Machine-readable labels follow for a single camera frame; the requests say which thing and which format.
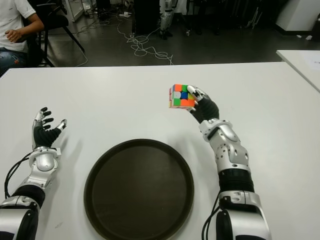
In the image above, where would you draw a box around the standing silver humanoid robot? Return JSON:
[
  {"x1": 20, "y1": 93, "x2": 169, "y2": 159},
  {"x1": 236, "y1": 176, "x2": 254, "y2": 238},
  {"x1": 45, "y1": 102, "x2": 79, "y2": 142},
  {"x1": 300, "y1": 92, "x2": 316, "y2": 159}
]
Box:
[{"x1": 158, "y1": 0, "x2": 180, "y2": 41}]

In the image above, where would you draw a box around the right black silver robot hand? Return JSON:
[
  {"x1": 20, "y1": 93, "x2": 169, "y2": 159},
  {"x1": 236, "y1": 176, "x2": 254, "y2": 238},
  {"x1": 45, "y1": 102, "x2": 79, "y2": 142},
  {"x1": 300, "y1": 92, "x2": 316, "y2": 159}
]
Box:
[{"x1": 186, "y1": 84, "x2": 221, "y2": 125}]

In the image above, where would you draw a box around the grey folding metal stand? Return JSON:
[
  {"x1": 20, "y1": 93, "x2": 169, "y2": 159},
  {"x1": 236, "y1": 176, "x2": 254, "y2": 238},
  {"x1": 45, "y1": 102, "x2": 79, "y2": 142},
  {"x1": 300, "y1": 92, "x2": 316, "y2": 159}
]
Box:
[{"x1": 246, "y1": 7, "x2": 263, "y2": 30}]

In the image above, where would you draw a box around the person in white shirt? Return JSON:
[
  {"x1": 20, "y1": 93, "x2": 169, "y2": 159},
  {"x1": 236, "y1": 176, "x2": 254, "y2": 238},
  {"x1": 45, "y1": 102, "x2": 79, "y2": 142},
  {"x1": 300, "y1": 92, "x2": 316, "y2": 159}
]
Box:
[{"x1": 0, "y1": 0, "x2": 45, "y2": 76}]

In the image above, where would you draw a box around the white paper sheet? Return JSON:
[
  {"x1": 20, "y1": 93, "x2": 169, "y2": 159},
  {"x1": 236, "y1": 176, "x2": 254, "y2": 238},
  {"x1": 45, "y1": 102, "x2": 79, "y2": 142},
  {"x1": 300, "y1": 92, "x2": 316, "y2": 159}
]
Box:
[{"x1": 304, "y1": 58, "x2": 320, "y2": 72}]

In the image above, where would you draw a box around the black chair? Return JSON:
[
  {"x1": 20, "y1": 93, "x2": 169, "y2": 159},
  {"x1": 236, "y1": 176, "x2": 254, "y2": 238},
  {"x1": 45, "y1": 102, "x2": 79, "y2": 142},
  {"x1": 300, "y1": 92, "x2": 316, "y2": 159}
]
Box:
[{"x1": 23, "y1": 0, "x2": 86, "y2": 68}]

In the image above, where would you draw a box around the white glass display cabinet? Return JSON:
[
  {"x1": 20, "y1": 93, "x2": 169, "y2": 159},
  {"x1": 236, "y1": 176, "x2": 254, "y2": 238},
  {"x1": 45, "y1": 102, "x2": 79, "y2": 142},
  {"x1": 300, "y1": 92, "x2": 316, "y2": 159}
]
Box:
[{"x1": 62, "y1": 0, "x2": 85, "y2": 23}]

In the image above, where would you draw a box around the white side table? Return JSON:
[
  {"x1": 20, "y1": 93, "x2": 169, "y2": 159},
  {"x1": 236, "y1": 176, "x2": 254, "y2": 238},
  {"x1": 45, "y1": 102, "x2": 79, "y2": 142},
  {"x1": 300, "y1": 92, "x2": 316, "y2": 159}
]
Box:
[{"x1": 276, "y1": 49, "x2": 320, "y2": 93}]

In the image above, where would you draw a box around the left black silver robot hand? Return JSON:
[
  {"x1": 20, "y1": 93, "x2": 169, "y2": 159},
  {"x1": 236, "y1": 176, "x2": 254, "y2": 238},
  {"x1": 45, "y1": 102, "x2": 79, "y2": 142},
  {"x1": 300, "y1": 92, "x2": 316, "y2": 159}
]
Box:
[{"x1": 31, "y1": 107, "x2": 68, "y2": 151}]

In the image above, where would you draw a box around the dark brown round plate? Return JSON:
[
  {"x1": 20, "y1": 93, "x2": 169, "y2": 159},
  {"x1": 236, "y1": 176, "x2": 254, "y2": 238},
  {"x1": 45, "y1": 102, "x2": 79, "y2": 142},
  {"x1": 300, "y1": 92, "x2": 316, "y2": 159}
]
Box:
[{"x1": 83, "y1": 138, "x2": 195, "y2": 240}]

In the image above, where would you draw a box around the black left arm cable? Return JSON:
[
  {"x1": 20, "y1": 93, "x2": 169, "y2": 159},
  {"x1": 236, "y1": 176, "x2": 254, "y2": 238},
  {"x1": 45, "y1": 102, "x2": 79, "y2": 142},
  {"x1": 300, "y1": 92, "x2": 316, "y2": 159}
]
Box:
[{"x1": 4, "y1": 152, "x2": 34, "y2": 198}]

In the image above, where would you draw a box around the tangled white floor cable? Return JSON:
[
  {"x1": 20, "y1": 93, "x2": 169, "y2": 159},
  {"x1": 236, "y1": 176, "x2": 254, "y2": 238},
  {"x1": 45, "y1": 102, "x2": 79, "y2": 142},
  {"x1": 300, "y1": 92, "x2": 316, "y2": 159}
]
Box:
[{"x1": 117, "y1": 14, "x2": 175, "y2": 66}]

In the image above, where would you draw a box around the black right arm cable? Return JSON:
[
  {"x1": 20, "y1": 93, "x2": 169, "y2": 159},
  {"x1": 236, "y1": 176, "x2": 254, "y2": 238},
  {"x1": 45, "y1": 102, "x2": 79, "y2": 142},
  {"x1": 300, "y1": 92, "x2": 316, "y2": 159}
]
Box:
[{"x1": 201, "y1": 197, "x2": 223, "y2": 240}]

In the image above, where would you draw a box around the white pedestal cabinet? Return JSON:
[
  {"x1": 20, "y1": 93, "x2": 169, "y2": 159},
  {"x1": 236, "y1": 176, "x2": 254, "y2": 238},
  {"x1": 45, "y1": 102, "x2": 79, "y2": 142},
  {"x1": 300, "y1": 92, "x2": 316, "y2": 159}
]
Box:
[{"x1": 274, "y1": 0, "x2": 320, "y2": 32}]

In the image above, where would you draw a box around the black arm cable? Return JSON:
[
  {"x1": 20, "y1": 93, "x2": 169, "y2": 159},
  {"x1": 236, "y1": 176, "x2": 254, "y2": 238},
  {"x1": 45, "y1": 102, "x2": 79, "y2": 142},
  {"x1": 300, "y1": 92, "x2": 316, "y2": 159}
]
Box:
[
  {"x1": 201, "y1": 197, "x2": 223, "y2": 240},
  {"x1": 4, "y1": 152, "x2": 34, "y2": 198}
]

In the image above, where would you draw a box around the black cabinet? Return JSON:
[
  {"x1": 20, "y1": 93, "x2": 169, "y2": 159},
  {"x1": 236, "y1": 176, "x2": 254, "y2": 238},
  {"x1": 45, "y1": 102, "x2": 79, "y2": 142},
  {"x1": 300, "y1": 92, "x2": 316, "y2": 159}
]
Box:
[{"x1": 133, "y1": 0, "x2": 161, "y2": 35}]

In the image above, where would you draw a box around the multicoloured Rubik's cube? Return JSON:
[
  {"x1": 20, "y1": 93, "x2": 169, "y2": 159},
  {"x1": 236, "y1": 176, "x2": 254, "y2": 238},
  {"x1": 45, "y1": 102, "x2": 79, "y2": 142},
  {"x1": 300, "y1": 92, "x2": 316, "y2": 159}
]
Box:
[{"x1": 167, "y1": 83, "x2": 197, "y2": 110}]

